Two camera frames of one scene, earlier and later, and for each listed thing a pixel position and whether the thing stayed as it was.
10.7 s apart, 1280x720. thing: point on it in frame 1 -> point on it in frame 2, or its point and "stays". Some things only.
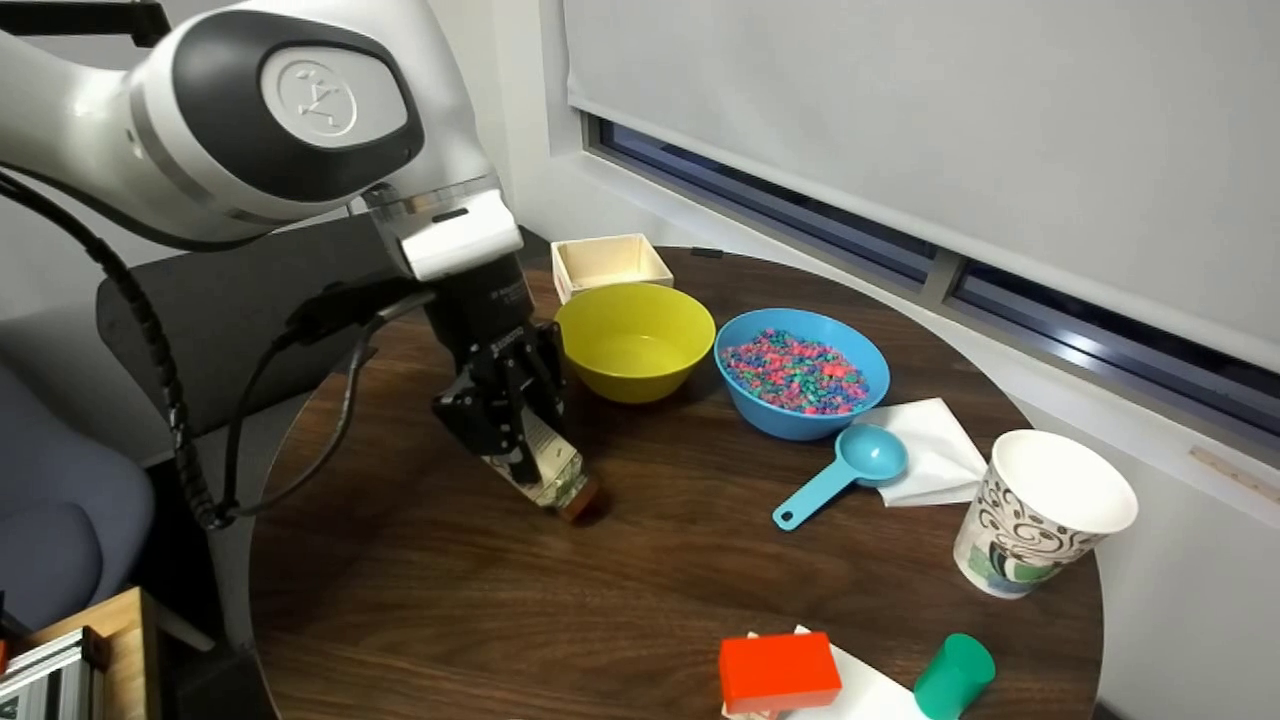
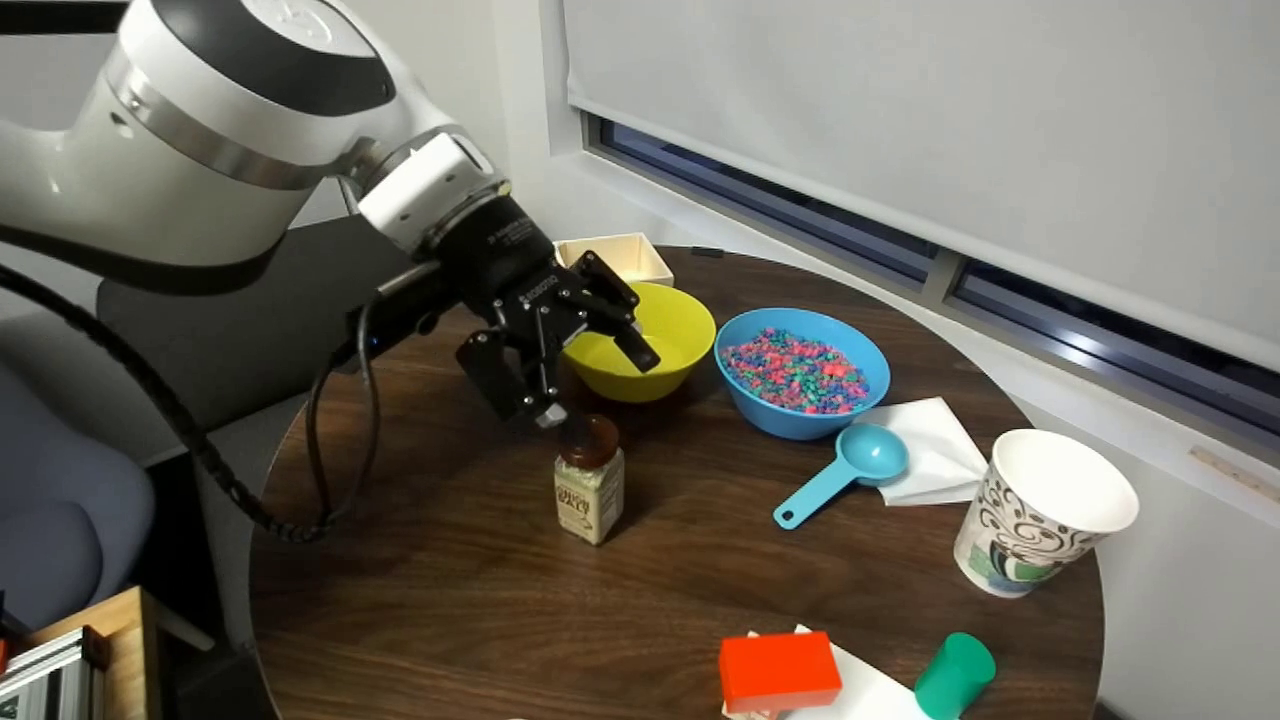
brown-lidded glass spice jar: (558, 471) -> (590, 482)
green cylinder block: (957, 675) stays
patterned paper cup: (1039, 509) stays
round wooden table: (392, 582) stays
